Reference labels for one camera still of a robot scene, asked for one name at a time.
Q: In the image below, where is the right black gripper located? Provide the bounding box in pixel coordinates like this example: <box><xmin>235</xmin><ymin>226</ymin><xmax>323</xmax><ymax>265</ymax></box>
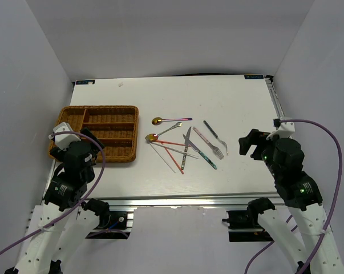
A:
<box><xmin>237</xmin><ymin>128</ymin><xmax>282</xmax><ymax>179</ymax></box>

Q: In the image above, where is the fork with pink handle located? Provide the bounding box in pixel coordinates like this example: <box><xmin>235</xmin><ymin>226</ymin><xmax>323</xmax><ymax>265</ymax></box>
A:
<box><xmin>192</xmin><ymin>127</ymin><xmax>224</xmax><ymax>160</ymax></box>

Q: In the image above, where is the knife with green marbled handle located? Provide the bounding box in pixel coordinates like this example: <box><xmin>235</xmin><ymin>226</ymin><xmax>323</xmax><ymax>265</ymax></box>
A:
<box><xmin>183</xmin><ymin>134</ymin><xmax>217</xmax><ymax>170</ymax></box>

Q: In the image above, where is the knife with brown marbled handle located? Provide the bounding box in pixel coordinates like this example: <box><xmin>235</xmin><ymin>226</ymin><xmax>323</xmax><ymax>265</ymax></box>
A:
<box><xmin>181</xmin><ymin>127</ymin><xmax>191</xmax><ymax>170</ymax></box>

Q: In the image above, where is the rainbow spoon ornate handle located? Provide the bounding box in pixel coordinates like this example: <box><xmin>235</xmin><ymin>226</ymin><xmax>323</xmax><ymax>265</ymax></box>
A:
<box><xmin>145</xmin><ymin>122</ymin><xmax>183</xmax><ymax>142</ymax></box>

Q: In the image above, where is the rainbow spoon plain handle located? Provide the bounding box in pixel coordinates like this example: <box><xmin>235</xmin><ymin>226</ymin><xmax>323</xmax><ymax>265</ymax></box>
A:
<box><xmin>151</xmin><ymin>117</ymin><xmax>193</xmax><ymax>126</ymax></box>

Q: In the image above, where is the orange chopstick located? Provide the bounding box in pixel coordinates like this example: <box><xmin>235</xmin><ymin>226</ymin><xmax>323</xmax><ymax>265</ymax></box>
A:
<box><xmin>153</xmin><ymin>140</ymin><xmax>185</xmax><ymax>146</ymax></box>
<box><xmin>165</xmin><ymin>148</ymin><xmax>184</xmax><ymax>175</ymax></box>

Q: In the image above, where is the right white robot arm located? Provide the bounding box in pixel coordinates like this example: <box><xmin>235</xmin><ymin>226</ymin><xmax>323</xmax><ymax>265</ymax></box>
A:
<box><xmin>238</xmin><ymin>129</ymin><xmax>344</xmax><ymax>273</ymax></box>

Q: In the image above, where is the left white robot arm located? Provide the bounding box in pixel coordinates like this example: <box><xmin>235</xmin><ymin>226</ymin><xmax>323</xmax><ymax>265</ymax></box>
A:
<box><xmin>5</xmin><ymin>123</ymin><xmax>110</xmax><ymax>273</ymax></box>

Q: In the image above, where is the wicker cutlery tray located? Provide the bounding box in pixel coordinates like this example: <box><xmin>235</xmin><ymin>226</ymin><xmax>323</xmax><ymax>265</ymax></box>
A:
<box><xmin>48</xmin><ymin>106</ymin><xmax>139</xmax><ymax>163</ymax></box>

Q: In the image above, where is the blue label right corner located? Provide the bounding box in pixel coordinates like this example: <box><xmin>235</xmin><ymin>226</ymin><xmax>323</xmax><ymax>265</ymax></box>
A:
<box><xmin>244</xmin><ymin>74</ymin><xmax>265</xmax><ymax>79</ymax></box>

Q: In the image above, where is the blue label corner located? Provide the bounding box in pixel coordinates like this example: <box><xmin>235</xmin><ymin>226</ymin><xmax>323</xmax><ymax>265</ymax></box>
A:
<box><xmin>75</xmin><ymin>79</ymin><xmax>95</xmax><ymax>85</ymax></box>
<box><xmin>244</xmin><ymin>74</ymin><xmax>265</xmax><ymax>79</ymax></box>

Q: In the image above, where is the white chopstick thin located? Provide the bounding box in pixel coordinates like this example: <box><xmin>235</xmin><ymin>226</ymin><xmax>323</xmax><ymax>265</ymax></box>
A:
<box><xmin>149</xmin><ymin>143</ymin><xmax>176</xmax><ymax>173</ymax></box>

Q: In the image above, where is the white chopstick thick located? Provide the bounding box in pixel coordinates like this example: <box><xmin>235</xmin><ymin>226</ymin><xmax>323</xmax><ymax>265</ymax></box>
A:
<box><xmin>149</xmin><ymin>142</ymin><xmax>199</xmax><ymax>159</ymax></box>

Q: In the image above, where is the blue label left corner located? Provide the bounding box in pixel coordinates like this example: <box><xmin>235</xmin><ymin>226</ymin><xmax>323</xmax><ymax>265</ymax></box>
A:
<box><xmin>75</xmin><ymin>79</ymin><xmax>95</xmax><ymax>85</ymax></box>

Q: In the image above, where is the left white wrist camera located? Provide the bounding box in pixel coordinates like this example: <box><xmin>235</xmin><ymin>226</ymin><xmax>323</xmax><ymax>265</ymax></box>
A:
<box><xmin>48</xmin><ymin>122</ymin><xmax>81</xmax><ymax>151</ymax></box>

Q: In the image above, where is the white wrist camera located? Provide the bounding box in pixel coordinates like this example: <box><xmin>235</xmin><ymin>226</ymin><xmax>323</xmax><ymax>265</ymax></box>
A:
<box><xmin>48</xmin><ymin>122</ymin><xmax>81</xmax><ymax>151</ymax></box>
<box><xmin>266</xmin><ymin>117</ymin><xmax>295</xmax><ymax>140</ymax></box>

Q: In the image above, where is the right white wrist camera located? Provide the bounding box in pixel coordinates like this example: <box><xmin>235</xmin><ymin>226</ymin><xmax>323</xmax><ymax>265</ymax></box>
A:
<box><xmin>266</xmin><ymin>117</ymin><xmax>295</xmax><ymax>140</ymax></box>

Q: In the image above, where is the aluminium table rail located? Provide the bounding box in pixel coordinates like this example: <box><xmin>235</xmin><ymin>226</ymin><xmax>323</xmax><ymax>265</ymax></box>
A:
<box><xmin>265</xmin><ymin>75</ymin><xmax>285</xmax><ymax>118</ymax></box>

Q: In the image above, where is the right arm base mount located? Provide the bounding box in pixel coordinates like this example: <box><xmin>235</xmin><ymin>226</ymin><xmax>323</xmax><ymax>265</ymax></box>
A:
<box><xmin>222</xmin><ymin>210</ymin><xmax>273</xmax><ymax>243</ymax></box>

